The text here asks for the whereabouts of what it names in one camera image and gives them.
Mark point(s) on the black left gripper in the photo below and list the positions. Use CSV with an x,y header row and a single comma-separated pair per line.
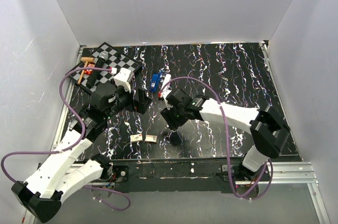
x,y
140,105

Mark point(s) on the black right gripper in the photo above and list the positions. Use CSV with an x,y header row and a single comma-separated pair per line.
x,y
167,114

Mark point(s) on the blue stapler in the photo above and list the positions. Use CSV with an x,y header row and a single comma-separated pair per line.
x,y
155,81

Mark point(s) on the white stapler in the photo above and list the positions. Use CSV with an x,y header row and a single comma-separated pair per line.
x,y
166,83

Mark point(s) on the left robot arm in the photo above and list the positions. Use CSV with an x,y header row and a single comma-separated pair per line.
x,y
43,193

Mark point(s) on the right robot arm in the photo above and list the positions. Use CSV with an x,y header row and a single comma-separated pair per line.
x,y
267,127

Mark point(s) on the right staple box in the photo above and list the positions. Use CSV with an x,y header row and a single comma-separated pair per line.
x,y
151,138

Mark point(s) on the staple box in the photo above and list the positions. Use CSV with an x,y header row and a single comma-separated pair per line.
x,y
136,138
151,138

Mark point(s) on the left staple box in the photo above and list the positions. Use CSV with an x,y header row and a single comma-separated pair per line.
x,y
136,138

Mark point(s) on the black white chessboard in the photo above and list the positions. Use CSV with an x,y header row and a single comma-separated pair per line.
x,y
108,58

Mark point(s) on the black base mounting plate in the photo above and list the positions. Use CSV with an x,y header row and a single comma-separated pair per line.
x,y
169,175

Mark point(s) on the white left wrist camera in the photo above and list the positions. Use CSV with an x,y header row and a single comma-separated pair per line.
x,y
123,78

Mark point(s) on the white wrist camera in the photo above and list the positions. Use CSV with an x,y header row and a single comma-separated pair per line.
x,y
162,97
123,78

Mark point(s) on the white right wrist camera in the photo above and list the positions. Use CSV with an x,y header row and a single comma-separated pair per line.
x,y
162,97

